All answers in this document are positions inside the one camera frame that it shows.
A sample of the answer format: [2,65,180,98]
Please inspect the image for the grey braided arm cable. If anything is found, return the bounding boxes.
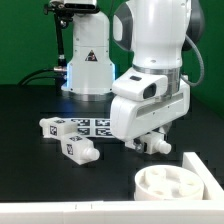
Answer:
[180,34,205,88]

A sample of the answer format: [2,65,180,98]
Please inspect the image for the white round stool seat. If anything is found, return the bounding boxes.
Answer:
[134,165,204,201]

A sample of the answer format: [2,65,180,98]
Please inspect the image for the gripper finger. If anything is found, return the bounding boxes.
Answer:
[159,122,172,134]
[133,139,144,153]

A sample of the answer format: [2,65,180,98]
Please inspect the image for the white L-shaped obstacle fence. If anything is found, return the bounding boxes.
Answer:
[0,152,224,224]

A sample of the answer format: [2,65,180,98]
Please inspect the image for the white marker sheet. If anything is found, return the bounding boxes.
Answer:
[68,118,113,138]

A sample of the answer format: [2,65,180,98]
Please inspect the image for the black cables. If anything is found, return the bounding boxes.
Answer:
[17,66,68,87]

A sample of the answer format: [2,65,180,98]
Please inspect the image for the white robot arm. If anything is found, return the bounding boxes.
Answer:
[62,0,204,154]

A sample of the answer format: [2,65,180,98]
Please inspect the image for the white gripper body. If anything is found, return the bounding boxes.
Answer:
[110,82,190,142]

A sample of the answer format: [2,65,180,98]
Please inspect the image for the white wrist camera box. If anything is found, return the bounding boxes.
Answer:
[112,68,168,102]

